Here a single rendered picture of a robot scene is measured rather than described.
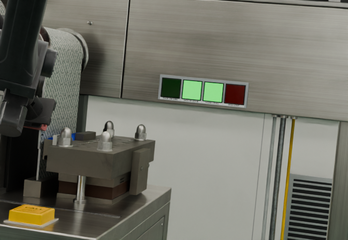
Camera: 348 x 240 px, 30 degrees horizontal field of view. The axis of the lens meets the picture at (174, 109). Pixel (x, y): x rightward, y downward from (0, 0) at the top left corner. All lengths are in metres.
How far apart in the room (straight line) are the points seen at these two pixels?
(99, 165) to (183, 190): 2.76
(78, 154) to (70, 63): 0.30
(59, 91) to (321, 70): 0.69
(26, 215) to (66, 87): 0.49
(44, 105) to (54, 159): 0.13
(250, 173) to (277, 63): 2.43
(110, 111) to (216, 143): 0.74
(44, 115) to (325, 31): 0.77
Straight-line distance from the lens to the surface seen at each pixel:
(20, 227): 1.31
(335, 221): 1.98
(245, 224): 4.22
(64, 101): 1.71
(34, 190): 1.59
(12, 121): 1.39
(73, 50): 1.74
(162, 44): 1.83
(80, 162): 1.52
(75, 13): 1.91
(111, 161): 1.49
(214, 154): 4.18
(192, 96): 1.80
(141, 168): 1.66
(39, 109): 1.50
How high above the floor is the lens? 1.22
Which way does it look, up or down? 3 degrees down
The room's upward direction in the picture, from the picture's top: 5 degrees clockwise
